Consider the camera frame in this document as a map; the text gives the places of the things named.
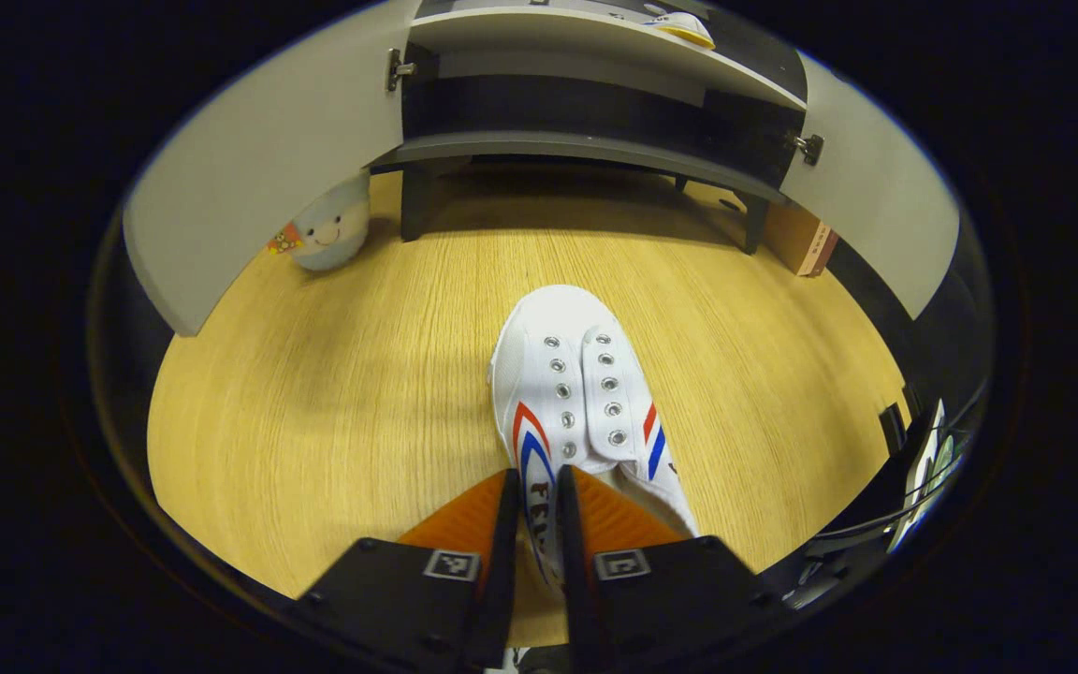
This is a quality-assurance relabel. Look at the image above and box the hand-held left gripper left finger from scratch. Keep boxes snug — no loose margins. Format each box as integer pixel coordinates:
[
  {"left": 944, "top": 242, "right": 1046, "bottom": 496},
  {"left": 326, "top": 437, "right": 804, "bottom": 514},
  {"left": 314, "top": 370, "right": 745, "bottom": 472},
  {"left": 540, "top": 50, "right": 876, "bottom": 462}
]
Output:
[{"left": 291, "top": 468, "right": 521, "bottom": 670}]

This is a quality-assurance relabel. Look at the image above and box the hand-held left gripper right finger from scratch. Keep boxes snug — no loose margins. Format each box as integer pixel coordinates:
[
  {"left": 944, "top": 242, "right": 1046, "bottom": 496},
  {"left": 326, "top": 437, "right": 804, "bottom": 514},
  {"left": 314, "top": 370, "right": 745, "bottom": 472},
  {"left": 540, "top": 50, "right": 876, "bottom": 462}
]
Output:
[{"left": 555, "top": 465, "right": 783, "bottom": 670}]

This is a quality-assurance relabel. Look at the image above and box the white canvas shoe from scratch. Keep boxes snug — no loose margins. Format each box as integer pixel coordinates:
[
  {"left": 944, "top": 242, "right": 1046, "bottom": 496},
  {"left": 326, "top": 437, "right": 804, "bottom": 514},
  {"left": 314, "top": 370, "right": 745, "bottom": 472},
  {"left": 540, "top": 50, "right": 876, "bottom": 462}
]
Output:
[
  {"left": 642, "top": 11, "right": 718, "bottom": 50},
  {"left": 488, "top": 284, "right": 701, "bottom": 586}
]

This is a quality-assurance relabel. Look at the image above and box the white and grey shoe cabinet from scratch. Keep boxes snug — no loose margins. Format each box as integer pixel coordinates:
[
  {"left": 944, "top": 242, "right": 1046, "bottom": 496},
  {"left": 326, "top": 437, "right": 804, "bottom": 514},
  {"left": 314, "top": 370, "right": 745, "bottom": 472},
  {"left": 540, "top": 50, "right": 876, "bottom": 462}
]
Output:
[{"left": 375, "top": 0, "right": 825, "bottom": 256}]

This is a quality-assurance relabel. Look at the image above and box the white cabinet door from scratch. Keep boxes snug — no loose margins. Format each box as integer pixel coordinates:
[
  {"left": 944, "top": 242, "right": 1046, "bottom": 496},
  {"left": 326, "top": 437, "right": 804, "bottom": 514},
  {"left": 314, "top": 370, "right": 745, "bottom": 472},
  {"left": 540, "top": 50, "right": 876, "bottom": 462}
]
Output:
[
  {"left": 780, "top": 51, "right": 961, "bottom": 321},
  {"left": 123, "top": 0, "right": 418, "bottom": 338}
]

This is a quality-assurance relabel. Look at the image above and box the white plush toy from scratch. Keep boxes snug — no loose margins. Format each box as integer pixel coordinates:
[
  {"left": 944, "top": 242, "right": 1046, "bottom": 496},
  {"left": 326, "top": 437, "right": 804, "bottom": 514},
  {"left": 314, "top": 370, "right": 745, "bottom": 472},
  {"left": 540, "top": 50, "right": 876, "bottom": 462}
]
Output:
[{"left": 268, "top": 168, "right": 373, "bottom": 273}]

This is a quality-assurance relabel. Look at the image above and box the white and brown book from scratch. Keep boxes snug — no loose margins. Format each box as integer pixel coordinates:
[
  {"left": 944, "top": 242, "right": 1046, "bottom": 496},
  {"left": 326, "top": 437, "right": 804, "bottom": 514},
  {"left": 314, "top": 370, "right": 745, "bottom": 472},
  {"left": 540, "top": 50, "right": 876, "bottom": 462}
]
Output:
[{"left": 764, "top": 201, "right": 839, "bottom": 278}]

